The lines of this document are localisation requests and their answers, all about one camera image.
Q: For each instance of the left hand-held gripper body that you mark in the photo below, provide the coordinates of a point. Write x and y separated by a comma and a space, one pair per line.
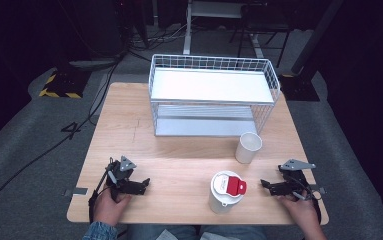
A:
120, 176

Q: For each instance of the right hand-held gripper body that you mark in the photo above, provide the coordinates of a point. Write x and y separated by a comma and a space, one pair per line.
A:
295, 180

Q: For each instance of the white cup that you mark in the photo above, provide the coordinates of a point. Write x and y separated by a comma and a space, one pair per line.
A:
245, 151

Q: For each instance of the white tumbler with red lid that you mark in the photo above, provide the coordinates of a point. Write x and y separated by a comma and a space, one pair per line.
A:
224, 200

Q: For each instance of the person's right hand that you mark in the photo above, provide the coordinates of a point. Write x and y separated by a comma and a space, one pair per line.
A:
302, 211

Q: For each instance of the person's left hand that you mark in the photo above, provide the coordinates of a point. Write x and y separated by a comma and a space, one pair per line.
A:
107, 208

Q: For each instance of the grey tape strip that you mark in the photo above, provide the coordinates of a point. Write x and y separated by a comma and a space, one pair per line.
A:
76, 191

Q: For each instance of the person's legs in jeans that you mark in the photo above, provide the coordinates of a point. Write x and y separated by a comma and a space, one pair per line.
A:
192, 233

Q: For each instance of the black floor plate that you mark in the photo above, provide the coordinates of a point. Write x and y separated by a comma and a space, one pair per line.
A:
299, 88

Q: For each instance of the black yellow striped base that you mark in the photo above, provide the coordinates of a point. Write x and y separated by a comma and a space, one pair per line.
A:
62, 85

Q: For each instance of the black chair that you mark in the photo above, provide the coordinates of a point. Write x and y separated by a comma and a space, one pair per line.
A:
262, 23

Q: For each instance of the white desk leg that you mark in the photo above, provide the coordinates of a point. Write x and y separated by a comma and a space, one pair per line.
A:
187, 30

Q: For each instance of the black slanted post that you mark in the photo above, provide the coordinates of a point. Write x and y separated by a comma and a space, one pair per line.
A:
315, 36

